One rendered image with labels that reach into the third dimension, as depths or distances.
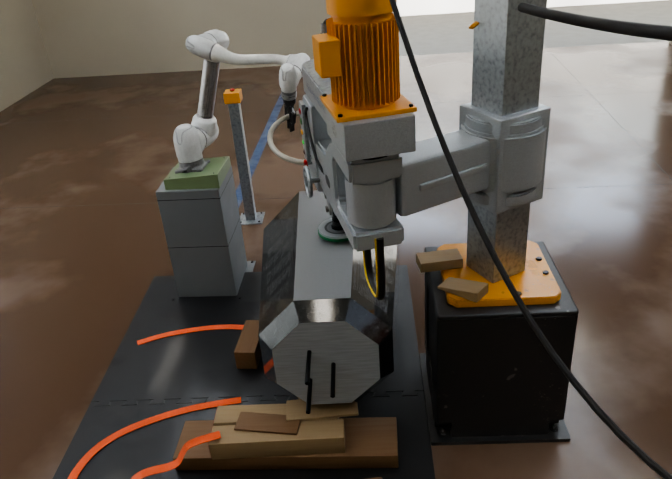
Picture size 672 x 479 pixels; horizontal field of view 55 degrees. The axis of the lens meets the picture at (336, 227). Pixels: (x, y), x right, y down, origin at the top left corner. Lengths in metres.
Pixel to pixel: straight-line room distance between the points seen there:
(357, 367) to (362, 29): 1.48
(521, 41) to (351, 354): 1.46
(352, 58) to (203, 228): 2.23
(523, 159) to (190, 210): 2.21
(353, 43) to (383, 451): 1.85
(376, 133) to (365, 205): 0.32
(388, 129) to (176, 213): 2.22
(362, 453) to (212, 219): 1.77
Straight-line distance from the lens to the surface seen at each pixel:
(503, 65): 2.55
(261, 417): 3.18
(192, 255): 4.26
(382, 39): 2.15
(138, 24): 10.35
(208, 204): 4.05
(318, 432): 3.08
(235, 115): 4.96
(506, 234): 2.87
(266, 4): 9.81
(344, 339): 2.81
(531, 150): 2.66
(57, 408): 3.92
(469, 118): 2.68
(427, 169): 2.44
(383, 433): 3.20
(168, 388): 3.76
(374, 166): 2.29
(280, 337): 2.83
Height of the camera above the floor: 2.42
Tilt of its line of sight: 28 degrees down
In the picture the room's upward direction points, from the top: 5 degrees counter-clockwise
